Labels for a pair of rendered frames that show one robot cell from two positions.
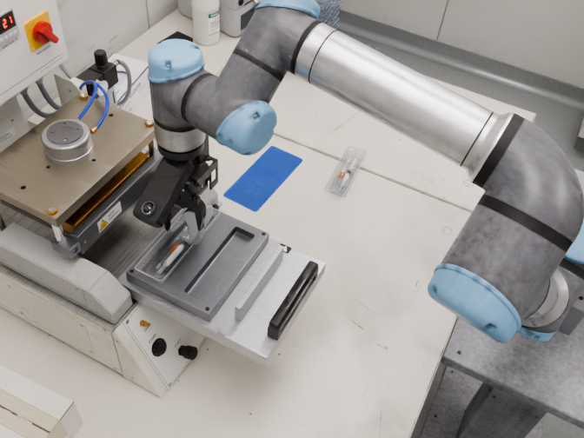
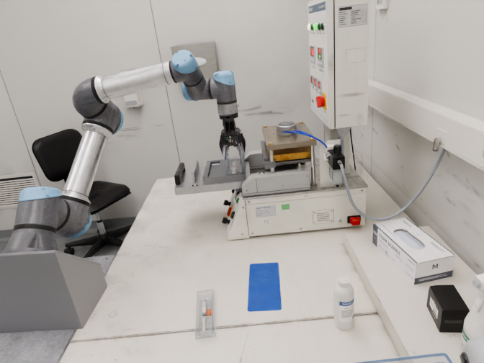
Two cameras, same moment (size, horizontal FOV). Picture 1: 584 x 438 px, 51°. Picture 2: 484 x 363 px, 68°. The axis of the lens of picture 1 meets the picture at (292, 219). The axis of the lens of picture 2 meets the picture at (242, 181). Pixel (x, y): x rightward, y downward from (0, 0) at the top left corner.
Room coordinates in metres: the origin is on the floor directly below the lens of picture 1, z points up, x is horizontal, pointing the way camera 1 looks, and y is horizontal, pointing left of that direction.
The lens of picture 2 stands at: (1.97, -0.28, 1.50)
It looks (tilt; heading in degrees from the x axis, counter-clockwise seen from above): 23 degrees down; 159
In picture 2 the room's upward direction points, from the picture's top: 7 degrees counter-clockwise
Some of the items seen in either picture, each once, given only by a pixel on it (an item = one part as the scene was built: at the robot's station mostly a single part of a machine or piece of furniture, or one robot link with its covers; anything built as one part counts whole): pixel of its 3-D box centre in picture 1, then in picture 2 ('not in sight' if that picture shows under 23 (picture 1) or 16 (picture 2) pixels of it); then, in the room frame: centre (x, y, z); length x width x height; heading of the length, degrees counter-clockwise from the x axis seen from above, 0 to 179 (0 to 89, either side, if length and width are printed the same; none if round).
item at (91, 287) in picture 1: (62, 272); (269, 158); (0.60, 0.38, 0.97); 0.25 x 0.05 x 0.07; 67
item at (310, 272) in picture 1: (294, 298); (179, 173); (0.59, -0.02, 0.99); 0.15 x 0.02 x 0.04; 157
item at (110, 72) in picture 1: (99, 89); (333, 163); (1.01, 0.42, 1.05); 0.15 x 0.05 x 0.15; 157
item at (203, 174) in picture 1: (184, 165); (230, 130); (0.70, 0.18, 1.15); 0.09 x 0.08 x 0.12; 157
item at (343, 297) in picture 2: not in sight; (343, 302); (1.37, 0.19, 0.82); 0.05 x 0.05 x 0.14
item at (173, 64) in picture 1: (178, 85); (224, 87); (0.70, 0.18, 1.31); 0.09 x 0.08 x 0.11; 56
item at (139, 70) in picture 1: (113, 92); (409, 248); (1.28, 0.50, 0.83); 0.23 x 0.12 x 0.07; 167
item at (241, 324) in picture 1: (223, 271); (214, 173); (0.64, 0.11, 0.97); 0.30 x 0.22 x 0.08; 67
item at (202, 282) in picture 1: (200, 256); (225, 169); (0.66, 0.15, 0.98); 0.20 x 0.17 x 0.03; 157
